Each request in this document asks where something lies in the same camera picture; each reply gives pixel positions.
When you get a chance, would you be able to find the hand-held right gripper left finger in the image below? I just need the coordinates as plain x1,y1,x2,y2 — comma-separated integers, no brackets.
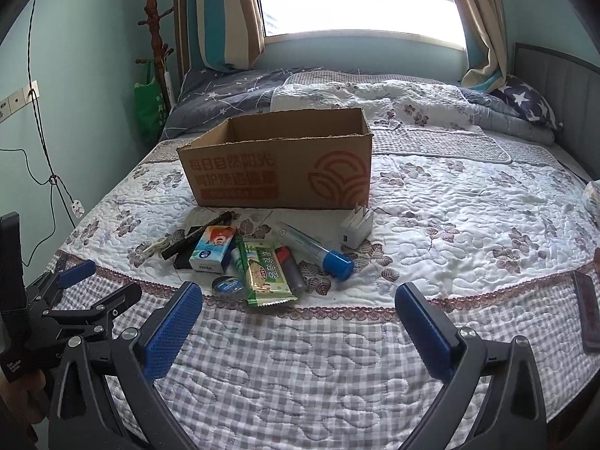
47,281,203,450

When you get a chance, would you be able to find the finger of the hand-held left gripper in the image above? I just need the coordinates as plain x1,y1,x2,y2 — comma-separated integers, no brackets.
41,282,143,339
29,259,97,312

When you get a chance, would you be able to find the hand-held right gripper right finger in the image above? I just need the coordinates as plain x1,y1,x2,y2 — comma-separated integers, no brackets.
395,282,549,450

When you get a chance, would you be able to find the dark combination lock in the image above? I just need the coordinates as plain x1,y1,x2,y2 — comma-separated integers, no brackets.
173,226,203,271

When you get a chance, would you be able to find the printed tissue pack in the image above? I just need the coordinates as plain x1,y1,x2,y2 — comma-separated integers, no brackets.
190,225,238,273

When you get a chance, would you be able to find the green seaweed snack packet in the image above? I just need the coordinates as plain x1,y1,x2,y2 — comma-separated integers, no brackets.
235,237,297,308

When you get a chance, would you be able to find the white charger plug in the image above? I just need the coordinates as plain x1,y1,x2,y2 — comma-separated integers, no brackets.
338,202,374,249

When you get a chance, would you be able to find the red lighter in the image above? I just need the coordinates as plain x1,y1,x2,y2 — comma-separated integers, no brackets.
274,246,308,293

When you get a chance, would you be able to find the clear tube with blue cap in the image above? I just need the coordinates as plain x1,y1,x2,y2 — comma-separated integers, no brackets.
276,222,356,283

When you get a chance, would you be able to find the brown cardboard box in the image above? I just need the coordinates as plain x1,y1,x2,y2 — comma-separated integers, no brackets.
177,107,374,211

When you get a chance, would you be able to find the person's left hand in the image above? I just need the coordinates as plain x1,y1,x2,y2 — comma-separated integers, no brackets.
0,368,48,438

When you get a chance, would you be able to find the small round blue tin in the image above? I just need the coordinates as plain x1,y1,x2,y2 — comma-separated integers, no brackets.
211,276,246,302

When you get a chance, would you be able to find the white clip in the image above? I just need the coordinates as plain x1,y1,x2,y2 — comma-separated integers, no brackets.
141,235,176,260

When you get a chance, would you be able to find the black pen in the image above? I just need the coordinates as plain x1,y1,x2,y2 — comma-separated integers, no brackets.
162,211,234,260

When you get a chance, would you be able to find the dark smartphone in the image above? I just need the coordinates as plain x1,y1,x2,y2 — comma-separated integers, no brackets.
572,271,600,352

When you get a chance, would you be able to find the green shopping bag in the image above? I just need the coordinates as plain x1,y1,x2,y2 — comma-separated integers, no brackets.
134,60,166,144

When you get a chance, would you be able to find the pale crumpled cloth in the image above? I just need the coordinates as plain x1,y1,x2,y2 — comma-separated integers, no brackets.
582,179,600,219

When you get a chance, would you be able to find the blue-grey quilt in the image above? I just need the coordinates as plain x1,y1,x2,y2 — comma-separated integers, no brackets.
457,83,560,145

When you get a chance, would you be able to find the grey star-print blanket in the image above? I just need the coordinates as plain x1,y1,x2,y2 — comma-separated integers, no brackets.
164,66,329,140

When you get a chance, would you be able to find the folded floral quilt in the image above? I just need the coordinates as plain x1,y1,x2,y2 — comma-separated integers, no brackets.
271,71,513,166

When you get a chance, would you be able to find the navy star-print pillow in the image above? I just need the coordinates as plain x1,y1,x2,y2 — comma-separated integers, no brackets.
487,75,561,130

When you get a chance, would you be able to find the wooden coat rack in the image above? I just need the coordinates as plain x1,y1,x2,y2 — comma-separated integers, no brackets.
132,0,181,104

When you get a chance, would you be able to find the grey padded headboard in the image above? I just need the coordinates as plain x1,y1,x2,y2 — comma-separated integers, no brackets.
513,42,600,186

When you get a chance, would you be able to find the striped curtain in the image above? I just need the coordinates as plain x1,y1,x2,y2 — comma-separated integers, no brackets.
173,0,266,72
443,0,510,93

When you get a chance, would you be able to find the window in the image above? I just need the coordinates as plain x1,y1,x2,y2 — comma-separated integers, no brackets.
248,0,470,51

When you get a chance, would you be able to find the black cable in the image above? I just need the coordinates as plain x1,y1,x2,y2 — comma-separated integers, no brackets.
0,0,78,207

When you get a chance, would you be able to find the wall socket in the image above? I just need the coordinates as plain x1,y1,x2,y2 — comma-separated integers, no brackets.
0,81,39,121

